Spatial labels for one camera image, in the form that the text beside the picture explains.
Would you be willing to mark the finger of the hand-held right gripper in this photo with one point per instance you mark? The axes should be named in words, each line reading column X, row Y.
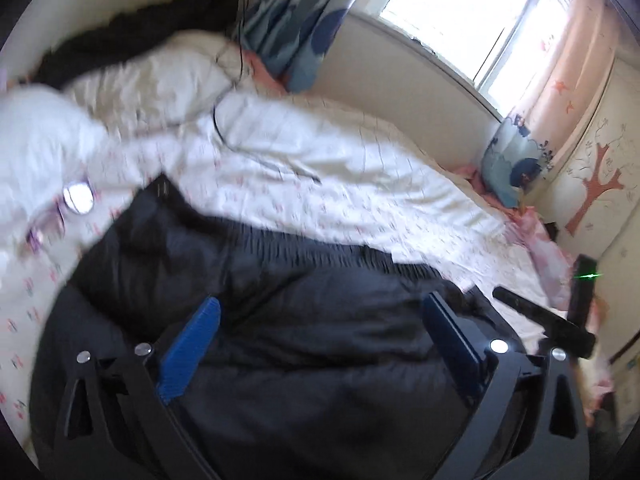
column 540, row 317

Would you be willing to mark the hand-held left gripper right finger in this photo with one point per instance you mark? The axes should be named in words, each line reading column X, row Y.
column 452, row 340

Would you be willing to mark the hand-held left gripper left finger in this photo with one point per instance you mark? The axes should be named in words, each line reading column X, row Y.
column 190, row 350

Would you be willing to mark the black puffer jacket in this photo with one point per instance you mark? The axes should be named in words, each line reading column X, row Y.
column 280, row 320

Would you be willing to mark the white wardrobe with tree decal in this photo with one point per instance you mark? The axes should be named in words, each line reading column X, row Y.
column 610, row 160

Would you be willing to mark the cherry print bedsheet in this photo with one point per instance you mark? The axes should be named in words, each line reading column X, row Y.
column 350, row 210

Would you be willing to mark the blue cartoon print curtain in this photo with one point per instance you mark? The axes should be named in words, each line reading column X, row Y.
column 300, row 25
column 540, row 125

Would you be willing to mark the window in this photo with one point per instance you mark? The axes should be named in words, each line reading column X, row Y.
column 465, row 15

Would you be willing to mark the dark crumpled garment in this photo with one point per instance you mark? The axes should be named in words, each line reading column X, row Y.
column 125, row 30

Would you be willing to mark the purple frame eyeglasses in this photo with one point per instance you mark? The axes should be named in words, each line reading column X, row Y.
column 77, row 197

